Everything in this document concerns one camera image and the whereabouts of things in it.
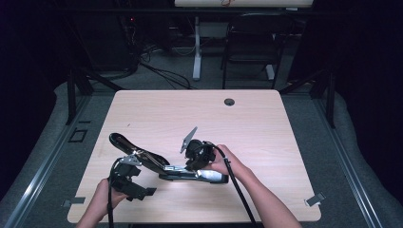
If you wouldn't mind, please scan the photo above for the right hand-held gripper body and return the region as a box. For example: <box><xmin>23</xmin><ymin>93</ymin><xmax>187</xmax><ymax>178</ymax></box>
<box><xmin>180</xmin><ymin>125</ymin><xmax>217</xmax><ymax>172</ymax></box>

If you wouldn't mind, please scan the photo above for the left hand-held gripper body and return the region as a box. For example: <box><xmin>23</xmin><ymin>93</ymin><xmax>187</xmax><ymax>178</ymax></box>
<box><xmin>108</xmin><ymin>153</ymin><xmax>143</xmax><ymax>195</ymax></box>

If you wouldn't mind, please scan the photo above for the person's left hand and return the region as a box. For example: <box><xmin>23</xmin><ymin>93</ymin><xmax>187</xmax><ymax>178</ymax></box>
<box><xmin>92</xmin><ymin>178</ymin><xmax>130</xmax><ymax>220</ymax></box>

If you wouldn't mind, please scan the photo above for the person's right hand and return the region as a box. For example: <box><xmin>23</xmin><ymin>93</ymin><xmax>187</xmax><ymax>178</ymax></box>
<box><xmin>204</xmin><ymin>143</ymin><xmax>252</xmax><ymax>182</ymax></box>

